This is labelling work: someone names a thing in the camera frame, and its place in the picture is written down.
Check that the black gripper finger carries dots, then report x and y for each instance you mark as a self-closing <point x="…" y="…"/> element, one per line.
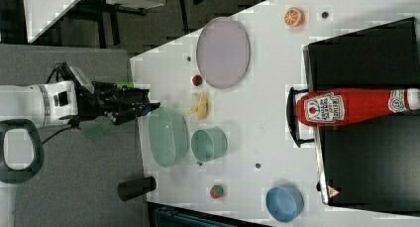
<point x="155" y="105"/>

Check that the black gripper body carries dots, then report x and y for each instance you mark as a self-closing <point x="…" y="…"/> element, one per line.
<point x="120" y="103"/>

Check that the red ketchup bottle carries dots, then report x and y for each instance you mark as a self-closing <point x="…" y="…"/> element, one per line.
<point x="344" y="106"/>

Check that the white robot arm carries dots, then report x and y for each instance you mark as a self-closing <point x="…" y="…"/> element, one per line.
<point x="71" y="103"/>

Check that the black toaster oven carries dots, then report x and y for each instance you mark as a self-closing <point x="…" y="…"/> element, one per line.
<point x="372" y="165"/>

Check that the green colander basket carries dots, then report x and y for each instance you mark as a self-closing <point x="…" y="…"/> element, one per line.
<point x="168" y="136"/>

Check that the peeled banana toy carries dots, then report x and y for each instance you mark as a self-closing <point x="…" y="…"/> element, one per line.
<point x="200" y="105"/>

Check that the small red strawberry toy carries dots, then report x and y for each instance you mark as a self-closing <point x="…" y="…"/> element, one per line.
<point x="197" y="80"/>

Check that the green cup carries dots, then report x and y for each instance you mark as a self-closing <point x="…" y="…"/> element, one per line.
<point x="209" y="144"/>

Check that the large grey round plate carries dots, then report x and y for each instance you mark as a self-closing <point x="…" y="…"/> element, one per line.
<point x="223" y="53"/>

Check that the red green strawberry toy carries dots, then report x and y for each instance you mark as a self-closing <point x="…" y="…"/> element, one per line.
<point x="216" y="191"/>

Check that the blue bowl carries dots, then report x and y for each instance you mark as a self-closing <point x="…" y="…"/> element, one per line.
<point x="284" y="203"/>

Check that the orange slice toy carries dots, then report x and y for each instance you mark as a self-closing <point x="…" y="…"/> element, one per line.
<point x="294" y="18"/>

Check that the black cylinder post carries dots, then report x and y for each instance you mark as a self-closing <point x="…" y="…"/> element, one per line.
<point x="134" y="188"/>

